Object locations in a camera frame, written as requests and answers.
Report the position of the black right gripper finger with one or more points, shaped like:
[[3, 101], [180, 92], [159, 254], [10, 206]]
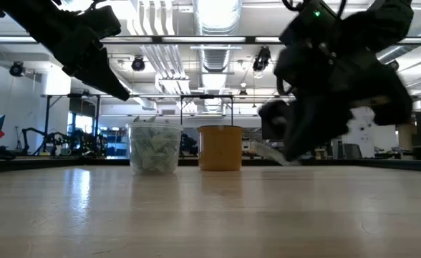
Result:
[[314, 132], [276, 120]]

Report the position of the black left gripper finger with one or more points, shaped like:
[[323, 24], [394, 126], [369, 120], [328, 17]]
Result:
[[103, 77]]

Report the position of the black background robot arm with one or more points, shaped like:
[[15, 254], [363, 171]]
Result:
[[53, 139]]

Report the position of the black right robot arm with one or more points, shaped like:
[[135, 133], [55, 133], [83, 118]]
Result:
[[378, 21]]

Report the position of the dark office chair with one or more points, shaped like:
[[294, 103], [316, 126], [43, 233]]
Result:
[[352, 151]]

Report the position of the white building column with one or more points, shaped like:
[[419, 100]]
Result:
[[364, 139]]

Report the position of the yellow enamel mug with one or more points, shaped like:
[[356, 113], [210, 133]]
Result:
[[220, 148]]

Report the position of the white ceiling light fixture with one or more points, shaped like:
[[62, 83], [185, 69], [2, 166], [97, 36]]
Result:
[[173, 86]]

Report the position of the teal mug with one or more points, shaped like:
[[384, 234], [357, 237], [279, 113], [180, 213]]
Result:
[[66, 151]]

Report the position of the clear plastic cup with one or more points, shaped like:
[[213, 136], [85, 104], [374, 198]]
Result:
[[135, 168]]

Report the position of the black ceiling camera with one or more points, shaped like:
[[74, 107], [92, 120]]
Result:
[[16, 69], [394, 65], [138, 63], [261, 59]]

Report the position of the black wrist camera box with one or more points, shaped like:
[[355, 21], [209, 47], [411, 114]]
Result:
[[310, 21], [105, 21]]

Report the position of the black background frame stand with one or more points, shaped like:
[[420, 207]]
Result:
[[47, 122]]

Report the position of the black overhead frame bar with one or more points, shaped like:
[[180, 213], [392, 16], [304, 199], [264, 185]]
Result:
[[203, 40]]

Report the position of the silver ceiling air duct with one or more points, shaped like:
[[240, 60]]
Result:
[[216, 21]]

